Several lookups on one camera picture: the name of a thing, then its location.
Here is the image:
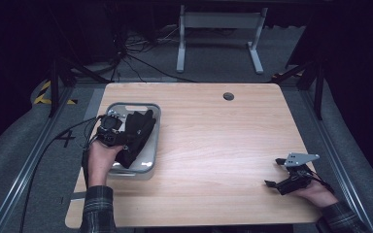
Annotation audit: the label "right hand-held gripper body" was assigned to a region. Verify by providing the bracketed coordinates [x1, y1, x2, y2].
[275, 152, 321, 196]

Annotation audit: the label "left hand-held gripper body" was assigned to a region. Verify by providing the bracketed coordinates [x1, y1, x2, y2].
[95, 110, 127, 148]

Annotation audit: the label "black cloth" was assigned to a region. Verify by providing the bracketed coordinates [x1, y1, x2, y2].
[114, 109, 158, 170]

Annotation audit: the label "grey plastic tray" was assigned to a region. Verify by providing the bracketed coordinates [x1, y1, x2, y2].
[104, 102, 162, 182]

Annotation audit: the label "person's right hand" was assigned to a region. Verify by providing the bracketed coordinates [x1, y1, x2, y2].
[294, 179, 340, 209]

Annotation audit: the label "person's left hand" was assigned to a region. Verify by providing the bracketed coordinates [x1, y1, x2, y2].
[86, 140, 124, 189]

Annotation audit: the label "black metal stand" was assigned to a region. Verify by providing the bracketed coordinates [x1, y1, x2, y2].
[48, 57, 112, 118]
[271, 57, 325, 121]

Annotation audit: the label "yellow black hazard tape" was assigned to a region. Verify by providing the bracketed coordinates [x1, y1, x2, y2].
[33, 80, 79, 106]

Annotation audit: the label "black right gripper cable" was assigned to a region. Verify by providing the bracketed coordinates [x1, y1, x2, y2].
[307, 172, 336, 195]

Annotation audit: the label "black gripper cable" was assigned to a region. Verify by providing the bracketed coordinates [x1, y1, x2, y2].
[18, 116, 102, 233]
[307, 172, 336, 195]

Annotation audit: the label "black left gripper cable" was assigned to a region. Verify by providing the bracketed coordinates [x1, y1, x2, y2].
[18, 116, 102, 233]

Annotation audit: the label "black floor cables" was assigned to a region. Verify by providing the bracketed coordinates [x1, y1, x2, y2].
[110, 24, 198, 83]

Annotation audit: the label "white metal table frame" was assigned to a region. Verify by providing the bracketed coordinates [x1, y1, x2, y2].
[176, 4, 269, 75]

